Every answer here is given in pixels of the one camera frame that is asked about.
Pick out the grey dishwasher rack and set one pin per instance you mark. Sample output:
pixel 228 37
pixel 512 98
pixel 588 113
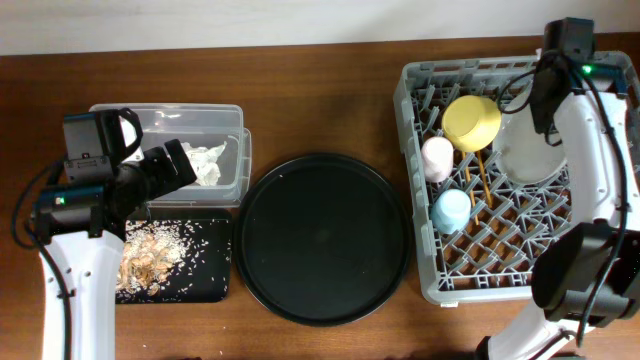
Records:
pixel 492 261

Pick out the yellow bowl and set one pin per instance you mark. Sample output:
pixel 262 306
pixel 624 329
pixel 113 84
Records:
pixel 471 122

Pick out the black rectangular tray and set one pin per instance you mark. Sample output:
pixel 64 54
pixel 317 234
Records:
pixel 210 270

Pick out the food scraps with rice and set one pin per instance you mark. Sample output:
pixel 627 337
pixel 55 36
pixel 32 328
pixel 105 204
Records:
pixel 150 255

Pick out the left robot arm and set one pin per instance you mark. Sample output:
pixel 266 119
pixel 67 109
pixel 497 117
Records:
pixel 78 224

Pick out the wooden chopstick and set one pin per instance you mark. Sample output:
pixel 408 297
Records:
pixel 486 189
pixel 471 192

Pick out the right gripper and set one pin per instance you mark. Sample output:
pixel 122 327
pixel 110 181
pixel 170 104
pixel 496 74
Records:
pixel 540 124

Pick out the clear plastic bin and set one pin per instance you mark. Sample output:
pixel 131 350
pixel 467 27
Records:
pixel 210 126

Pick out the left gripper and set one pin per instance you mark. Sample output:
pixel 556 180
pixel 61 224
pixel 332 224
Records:
pixel 169 181

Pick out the grey plate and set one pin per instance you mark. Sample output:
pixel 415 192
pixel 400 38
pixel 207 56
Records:
pixel 524 156

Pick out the white tissue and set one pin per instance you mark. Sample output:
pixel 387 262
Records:
pixel 203 161

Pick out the blue cup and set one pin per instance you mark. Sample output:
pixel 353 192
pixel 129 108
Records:
pixel 451 211

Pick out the pink cup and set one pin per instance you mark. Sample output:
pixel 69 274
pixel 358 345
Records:
pixel 437 155

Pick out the round black tray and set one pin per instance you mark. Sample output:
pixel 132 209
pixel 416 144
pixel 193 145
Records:
pixel 322 240

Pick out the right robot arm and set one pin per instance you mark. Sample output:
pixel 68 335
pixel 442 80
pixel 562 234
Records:
pixel 590 276

